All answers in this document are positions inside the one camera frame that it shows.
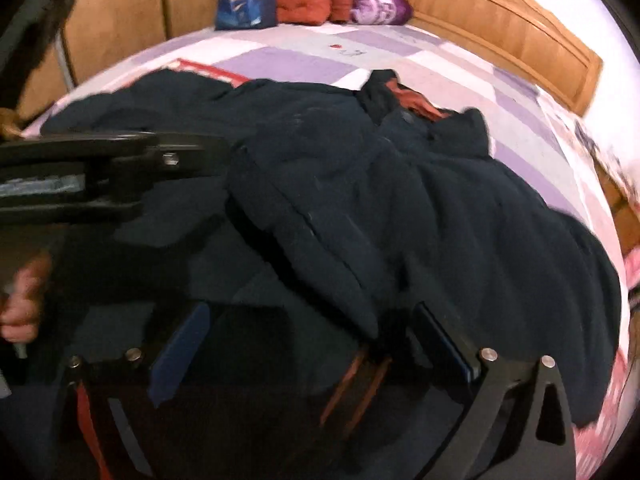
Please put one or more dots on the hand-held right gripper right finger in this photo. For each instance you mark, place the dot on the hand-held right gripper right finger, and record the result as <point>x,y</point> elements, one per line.
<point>450,347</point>

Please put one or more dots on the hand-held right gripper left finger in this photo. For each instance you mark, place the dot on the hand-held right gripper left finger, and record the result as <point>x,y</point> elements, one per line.
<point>177,347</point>

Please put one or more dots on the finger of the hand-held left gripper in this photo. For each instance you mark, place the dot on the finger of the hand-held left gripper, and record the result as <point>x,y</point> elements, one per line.
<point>190,157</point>

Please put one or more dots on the dark navy coat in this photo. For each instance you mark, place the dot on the dark navy coat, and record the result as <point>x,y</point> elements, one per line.
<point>350,185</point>

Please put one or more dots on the person's left hand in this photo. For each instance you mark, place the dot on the person's left hand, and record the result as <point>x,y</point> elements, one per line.
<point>22,305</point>

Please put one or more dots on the purple patchwork bed sheet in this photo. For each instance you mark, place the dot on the purple patchwork bed sheet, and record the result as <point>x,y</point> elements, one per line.
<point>290,62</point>

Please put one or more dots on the wooden wardrobe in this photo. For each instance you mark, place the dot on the wooden wardrobe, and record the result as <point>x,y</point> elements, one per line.
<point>125,5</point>

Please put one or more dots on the pink checked blanket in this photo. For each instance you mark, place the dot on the pink checked blanket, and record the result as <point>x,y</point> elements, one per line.
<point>607,430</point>

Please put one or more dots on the purple printed pillow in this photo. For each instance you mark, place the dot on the purple printed pillow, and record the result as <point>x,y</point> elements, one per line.
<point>380,5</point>

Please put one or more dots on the wooden bed headboard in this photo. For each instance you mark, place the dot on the wooden bed headboard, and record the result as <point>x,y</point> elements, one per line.
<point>500,20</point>

